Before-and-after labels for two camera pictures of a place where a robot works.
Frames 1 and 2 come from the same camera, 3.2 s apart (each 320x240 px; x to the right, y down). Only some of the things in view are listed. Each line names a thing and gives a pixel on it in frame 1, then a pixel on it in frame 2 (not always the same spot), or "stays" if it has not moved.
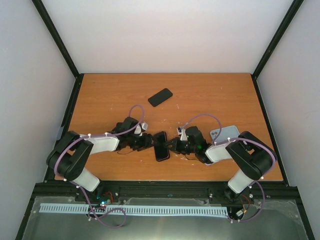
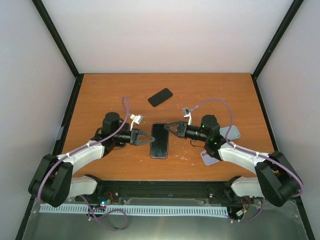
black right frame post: [285, 21] stays
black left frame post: [51, 27] stays
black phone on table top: [157, 98] stays
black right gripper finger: [171, 144] -> [167, 126]
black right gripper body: [184, 149] -> [182, 130]
